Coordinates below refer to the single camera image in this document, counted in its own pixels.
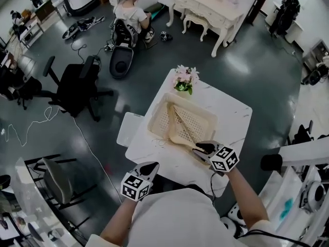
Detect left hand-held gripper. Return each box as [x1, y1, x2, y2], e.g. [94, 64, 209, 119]
[119, 162, 160, 203]

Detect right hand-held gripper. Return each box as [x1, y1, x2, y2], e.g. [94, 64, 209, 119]
[191, 140, 240, 174]

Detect cream plastic basket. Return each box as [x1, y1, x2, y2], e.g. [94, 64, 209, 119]
[147, 92, 218, 149]

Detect person's right forearm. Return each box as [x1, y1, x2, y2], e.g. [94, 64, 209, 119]
[226, 167, 269, 228]

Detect person's left forearm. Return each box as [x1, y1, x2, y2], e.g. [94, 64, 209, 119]
[100, 198, 138, 241]

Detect person's black trousers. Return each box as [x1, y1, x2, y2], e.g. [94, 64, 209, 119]
[151, 173, 206, 195]

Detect white plastic bin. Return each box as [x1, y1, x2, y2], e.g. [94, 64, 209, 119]
[116, 111, 145, 147]

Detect person's white shirt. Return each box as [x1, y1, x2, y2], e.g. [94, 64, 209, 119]
[84, 188, 309, 247]

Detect black round stool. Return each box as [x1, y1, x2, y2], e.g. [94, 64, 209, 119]
[260, 153, 283, 171]

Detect white round robot head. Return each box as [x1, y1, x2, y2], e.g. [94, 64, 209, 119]
[299, 180, 326, 214]
[227, 204, 245, 226]
[220, 216, 245, 239]

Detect pink potted flowers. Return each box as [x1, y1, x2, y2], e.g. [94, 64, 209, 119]
[171, 64, 200, 95]

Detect grey chair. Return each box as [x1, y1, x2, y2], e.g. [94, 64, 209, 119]
[24, 153, 98, 228]

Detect white metal rack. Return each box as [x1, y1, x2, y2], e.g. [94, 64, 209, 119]
[258, 137, 329, 247]

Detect black office chair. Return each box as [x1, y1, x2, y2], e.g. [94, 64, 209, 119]
[0, 65, 43, 110]
[42, 55, 114, 122]
[287, 119, 315, 146]

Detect black oval carrying case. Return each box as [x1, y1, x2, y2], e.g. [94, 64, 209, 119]
[109, 47, 135, 80]

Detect white glossy desk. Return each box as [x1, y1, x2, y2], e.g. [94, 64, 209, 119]
[14, 157, 78, 247]

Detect spare hand-held gripper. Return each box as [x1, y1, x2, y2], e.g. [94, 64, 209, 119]
[159, 30, 173, 42]

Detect black wheeled chair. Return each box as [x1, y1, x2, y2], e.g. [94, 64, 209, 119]
[302, 69, 322, 86]

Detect white carved stool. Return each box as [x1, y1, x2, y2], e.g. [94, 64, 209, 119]
[181, 9, 210, 42]

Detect white dressing table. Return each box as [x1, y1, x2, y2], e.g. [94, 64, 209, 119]
[166, 0, 245, 58]

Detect grey metal cabinet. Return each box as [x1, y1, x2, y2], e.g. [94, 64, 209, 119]
[302, 39, 329, 69]

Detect white round side table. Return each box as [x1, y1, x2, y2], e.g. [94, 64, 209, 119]
[264, 0, 281, 27]
[284, 21, 305, 45]

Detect green rolled mat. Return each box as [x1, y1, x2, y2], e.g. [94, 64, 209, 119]
[143, 4, 165, 19]

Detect white black floor device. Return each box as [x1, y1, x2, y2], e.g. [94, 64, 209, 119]
[62, 15, 106, 40]

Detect white floor cable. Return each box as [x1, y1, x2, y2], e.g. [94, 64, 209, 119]
[1, 106, 123, 203]

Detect brown wooden post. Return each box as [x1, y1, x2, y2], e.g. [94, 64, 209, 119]
[245, 0, 273, 27]

